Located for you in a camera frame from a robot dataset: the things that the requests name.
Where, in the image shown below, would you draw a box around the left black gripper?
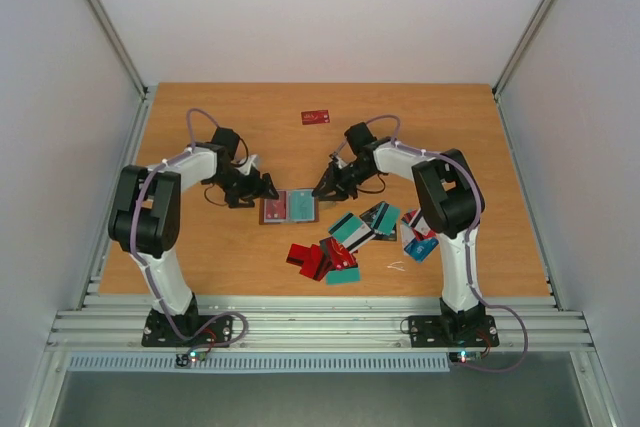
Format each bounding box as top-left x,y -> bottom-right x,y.
209,166 -> 279,207

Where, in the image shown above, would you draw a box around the red VIP card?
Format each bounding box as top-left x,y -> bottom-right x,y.
263,197 -> 287,223

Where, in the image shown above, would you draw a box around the brown leather card holder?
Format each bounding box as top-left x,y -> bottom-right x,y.
259,188 -> 337,225

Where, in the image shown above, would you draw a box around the teal card bottom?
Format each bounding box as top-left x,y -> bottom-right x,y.
328,212 -> 363,243

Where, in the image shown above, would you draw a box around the teal card with stripe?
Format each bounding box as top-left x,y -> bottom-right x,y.
371,202 -> 401,235

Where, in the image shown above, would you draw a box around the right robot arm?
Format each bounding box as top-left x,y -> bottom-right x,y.
313,122 -> 486,344

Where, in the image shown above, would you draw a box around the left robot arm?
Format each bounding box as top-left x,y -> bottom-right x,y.
108,128 -> 278,345

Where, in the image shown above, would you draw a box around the black card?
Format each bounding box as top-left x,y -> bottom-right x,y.
360,202 -> 382,225

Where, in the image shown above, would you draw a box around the white card centre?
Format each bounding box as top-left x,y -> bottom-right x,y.
343,225 -> 376,253

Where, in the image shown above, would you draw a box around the lone red card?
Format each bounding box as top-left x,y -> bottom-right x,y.
301,110 -> 330,126

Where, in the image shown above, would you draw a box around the small red card top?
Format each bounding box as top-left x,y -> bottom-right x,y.
321,237 -> 358,271

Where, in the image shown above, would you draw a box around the dark red striped card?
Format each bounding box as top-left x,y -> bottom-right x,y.
286,243 -> 311,267

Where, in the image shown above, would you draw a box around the red card left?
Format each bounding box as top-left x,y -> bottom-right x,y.
299,244 -> 333,281

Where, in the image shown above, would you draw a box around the white card with stripe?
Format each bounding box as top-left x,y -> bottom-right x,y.
402,209 -> 435,241

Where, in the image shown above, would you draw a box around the blue card right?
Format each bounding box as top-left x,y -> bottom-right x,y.
403,237 -> 439,263

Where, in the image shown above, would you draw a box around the left circuit board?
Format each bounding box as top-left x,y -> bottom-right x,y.
175,351 -> 208,368

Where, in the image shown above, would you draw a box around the circuit board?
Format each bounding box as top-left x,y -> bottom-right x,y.
175,351 -> 208,368
449,350 -> 484,364

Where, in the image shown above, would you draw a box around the right circuit board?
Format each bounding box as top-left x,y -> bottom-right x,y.
449,350 -> 484,364

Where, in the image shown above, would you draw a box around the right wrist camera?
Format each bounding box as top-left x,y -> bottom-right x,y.
329,152 -> 348,170

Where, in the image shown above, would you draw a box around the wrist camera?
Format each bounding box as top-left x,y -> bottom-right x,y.
237,154 -> 261,176
329,152 -> 348,170

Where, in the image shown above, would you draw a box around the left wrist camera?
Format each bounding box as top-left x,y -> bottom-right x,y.
237,154 -> 261,176

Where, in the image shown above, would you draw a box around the left frame post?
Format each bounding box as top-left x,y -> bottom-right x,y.
55,0 -> 150,98

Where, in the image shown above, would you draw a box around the frame post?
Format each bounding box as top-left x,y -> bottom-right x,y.
55,0 -> 150,98
490,0 -> 587,98

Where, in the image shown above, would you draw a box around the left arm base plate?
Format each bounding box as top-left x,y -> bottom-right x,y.
141,310 -> 233,347

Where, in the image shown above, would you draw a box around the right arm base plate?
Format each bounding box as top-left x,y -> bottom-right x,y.
407,315 -> 500,349

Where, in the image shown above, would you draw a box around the aluminium frame rails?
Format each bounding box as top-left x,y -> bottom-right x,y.
46,294 -> 594,352

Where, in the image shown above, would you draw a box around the grey slotted cable duct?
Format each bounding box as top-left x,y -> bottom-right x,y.
68,352 -> 450,374

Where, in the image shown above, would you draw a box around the right frame post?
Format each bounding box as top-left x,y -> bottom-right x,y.
490,0 -> 587,98

